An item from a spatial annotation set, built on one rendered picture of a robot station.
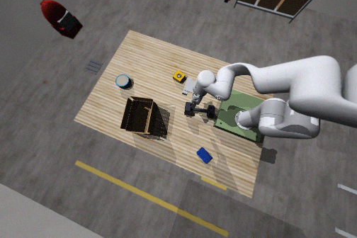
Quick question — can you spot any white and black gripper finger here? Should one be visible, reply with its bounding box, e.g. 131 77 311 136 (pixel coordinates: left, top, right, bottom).
190 101 196 109

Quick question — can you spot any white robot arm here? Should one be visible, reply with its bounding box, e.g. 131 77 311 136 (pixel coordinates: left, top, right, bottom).
182 56 357 140

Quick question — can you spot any brown cardboard box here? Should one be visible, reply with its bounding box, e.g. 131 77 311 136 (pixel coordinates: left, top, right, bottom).
120 96 158 135

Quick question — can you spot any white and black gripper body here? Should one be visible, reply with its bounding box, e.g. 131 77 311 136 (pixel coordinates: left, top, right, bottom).
191 94 203 105

